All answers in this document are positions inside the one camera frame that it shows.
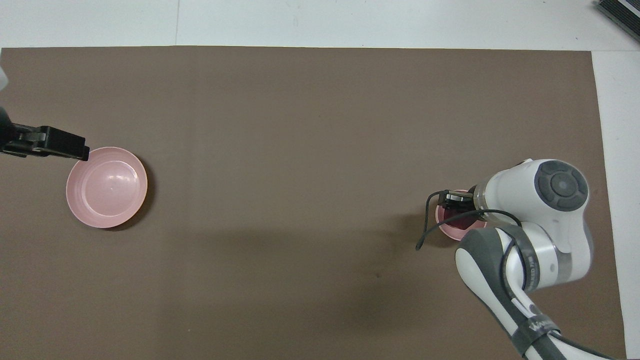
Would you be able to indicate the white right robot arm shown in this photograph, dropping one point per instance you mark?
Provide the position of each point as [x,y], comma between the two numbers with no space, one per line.
[520,190]

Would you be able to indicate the pink plate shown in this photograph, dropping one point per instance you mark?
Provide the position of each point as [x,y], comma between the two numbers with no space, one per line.
[107,187]

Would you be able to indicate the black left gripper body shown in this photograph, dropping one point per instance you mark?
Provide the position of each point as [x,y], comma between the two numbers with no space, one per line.
[17,140]

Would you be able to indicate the pink bowl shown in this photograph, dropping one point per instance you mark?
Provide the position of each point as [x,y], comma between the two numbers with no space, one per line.
[462,234]

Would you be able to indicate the black ribbed panel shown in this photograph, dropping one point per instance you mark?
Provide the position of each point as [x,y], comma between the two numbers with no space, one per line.
[622,15]

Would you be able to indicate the brown table mat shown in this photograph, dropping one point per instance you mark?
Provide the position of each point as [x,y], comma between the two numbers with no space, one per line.
[300,200]

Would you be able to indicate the dark red apple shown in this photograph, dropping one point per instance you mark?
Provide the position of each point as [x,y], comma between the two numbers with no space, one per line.
[460,220]

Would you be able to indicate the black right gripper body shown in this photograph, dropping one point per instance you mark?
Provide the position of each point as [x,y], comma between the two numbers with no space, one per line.
[460,198]

